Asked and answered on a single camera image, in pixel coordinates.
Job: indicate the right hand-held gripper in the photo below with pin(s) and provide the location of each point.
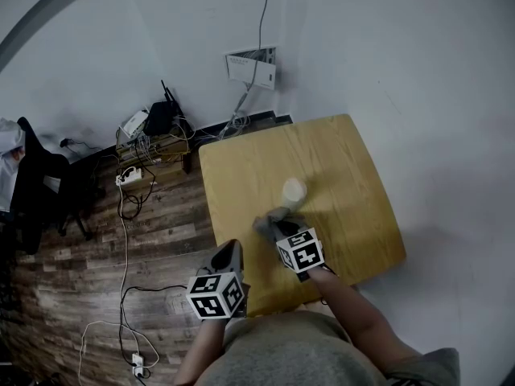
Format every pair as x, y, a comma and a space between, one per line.
302, 253

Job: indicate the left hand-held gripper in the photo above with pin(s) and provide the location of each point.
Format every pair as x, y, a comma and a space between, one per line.
215, 298

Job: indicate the grey cloth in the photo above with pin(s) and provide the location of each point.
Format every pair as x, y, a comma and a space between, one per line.
266, 223

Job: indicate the white drink container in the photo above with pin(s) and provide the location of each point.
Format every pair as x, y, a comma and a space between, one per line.
293, 191

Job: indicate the person's right forearm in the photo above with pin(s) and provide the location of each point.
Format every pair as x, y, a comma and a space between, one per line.
354, 312

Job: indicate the person's left forearm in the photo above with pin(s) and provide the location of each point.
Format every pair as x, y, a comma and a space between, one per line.
203, 348

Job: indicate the person's grey shirt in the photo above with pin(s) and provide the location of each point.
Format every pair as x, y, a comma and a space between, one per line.
289, 352

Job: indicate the white power strip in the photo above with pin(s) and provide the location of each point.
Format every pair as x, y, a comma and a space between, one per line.
137, 365
129, 175

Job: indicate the low wooden shelf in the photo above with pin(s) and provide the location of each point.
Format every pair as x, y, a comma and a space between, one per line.
155, 151

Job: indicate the black router with antennas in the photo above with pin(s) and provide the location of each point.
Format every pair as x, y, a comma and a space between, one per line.
161, 117

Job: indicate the white network device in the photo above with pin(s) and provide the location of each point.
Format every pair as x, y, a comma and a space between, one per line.
134, 123

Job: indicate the black office chair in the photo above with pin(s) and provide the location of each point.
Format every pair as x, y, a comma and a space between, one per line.
38, 187

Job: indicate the black plug adapter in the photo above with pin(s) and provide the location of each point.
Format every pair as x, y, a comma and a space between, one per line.
64, 142

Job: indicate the white wall network box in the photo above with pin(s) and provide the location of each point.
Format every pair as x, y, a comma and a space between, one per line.
251, 67

